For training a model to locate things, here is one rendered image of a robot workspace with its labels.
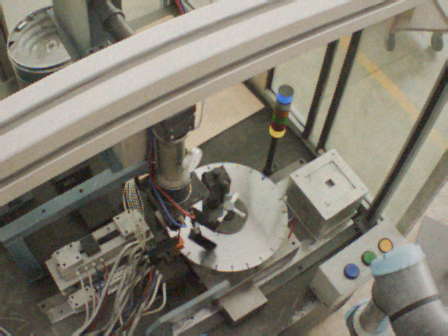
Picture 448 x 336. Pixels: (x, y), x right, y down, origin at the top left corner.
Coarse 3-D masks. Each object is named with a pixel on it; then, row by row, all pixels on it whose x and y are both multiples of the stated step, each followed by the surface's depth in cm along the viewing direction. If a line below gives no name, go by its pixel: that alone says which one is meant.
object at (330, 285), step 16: (384, 224) 160; (368, 240) 157; (400, 240) 157; (336, 256) 154; (352, 256) 154; (320, 272) 153; (336, 272) 151; (368, 272) 151; (320, 288) 158; (336, 288) 148; (352, 288) 154; (336, 304) 161
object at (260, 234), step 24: (240, 168) 161; (240, 192) 157; (264, 192) 157; (264, 216) 153; (192, 240) 148; (216, 240) 149; (240, 240) 149; (264, 240) 149; (216, 264) 145; (240, 264) 145
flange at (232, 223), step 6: (228, 198) 154; (234, 204) 153; (240, 204) 154; (240, 210) 153; (246, 210) 153; (228, 216) 150; (234, 216) 150; (240, 216) 152; (246, 216) 152; (222, 222) 150; (228, 222) 150; (234, 222) 151; (240, 222) 151; (246, 222) 151; (222, 228) 150; (228, 228) 150; (234, 228) 150; (240, 228) 150
